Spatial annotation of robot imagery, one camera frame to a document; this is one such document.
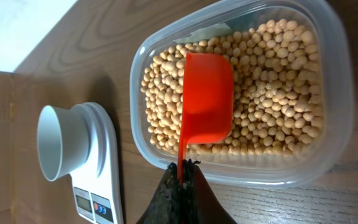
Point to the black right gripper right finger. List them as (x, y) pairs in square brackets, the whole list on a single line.
[(200, 204)]

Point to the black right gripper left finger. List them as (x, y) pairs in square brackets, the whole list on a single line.
[(164, 207)]

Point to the red measuring scoop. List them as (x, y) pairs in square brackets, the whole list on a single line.
[(208, 100)]

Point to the white digital kitchen scale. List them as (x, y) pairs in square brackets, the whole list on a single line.
[(96, 184)]

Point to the light grey bowl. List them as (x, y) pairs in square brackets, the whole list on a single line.
[(62, 142)]

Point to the clear plastic container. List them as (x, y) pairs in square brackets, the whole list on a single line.
[(265, 171)]

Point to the pile of soybeans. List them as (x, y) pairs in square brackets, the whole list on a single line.
[(278, 103)]

